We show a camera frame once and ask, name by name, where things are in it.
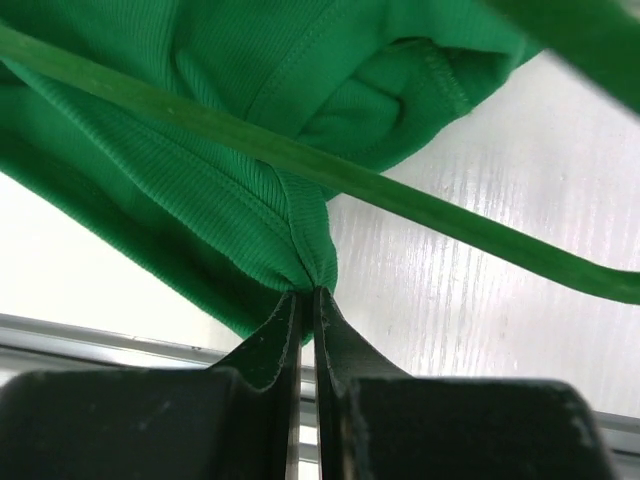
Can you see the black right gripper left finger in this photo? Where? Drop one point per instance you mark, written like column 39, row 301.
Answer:
column 237, row 419

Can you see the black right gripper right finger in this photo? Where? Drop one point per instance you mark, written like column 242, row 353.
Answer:
column 375, row 421

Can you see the green hanger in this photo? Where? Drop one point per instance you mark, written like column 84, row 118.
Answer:
column 598, row 38

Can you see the green tank top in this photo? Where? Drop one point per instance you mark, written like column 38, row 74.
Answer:
column 369, row 81

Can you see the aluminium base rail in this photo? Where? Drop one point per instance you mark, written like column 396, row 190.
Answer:
column 100, row 347

